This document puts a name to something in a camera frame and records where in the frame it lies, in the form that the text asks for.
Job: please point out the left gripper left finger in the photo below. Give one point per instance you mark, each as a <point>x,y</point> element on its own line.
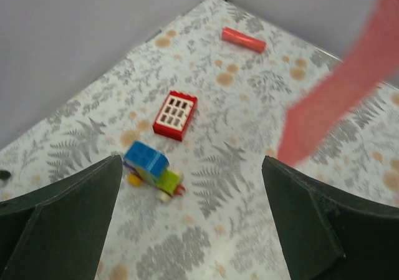
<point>58,231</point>

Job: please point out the colourful toy brick car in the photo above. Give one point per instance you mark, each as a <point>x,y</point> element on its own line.
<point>145,164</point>

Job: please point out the black music stand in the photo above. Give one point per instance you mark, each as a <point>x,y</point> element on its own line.
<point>5,175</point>

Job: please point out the red trash bag roll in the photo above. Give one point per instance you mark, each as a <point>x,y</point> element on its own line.
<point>240,39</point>

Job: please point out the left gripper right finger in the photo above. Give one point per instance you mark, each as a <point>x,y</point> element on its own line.
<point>327,233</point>

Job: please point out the red plastic trash bag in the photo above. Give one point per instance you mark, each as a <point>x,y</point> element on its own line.
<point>372,59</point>

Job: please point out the red window toy brick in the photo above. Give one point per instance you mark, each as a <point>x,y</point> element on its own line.
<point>175,115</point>

